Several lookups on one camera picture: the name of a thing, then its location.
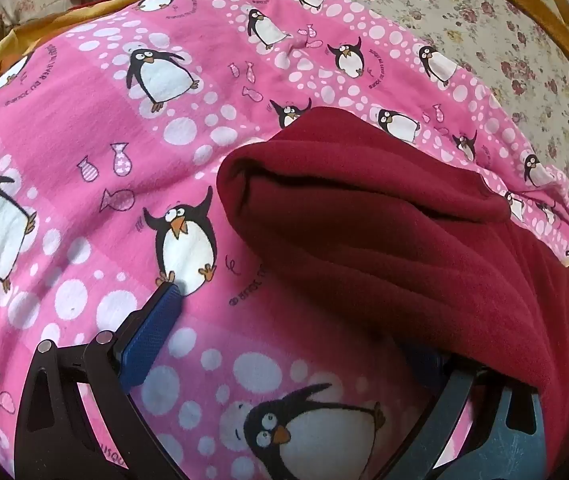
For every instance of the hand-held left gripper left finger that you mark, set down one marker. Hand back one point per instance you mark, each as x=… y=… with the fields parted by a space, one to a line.
x=157 y=320

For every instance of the floral bedsheet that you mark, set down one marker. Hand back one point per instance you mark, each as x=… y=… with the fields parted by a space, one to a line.
x=464 y=25

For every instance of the pink penguin print blanket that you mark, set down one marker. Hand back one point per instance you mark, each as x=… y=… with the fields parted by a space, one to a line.
x=114 y=110

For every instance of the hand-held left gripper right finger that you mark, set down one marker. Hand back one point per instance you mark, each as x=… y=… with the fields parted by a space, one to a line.
x=456 y=400

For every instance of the yellow checked quilt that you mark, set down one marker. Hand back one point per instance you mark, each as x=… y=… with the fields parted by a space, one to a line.
x=564 y=10

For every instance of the orange yellow blanket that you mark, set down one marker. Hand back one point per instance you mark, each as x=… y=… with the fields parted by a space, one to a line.
x=29 y=35

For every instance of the dark red fleece garment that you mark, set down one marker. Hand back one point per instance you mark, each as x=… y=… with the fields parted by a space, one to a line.
x=364 y=240

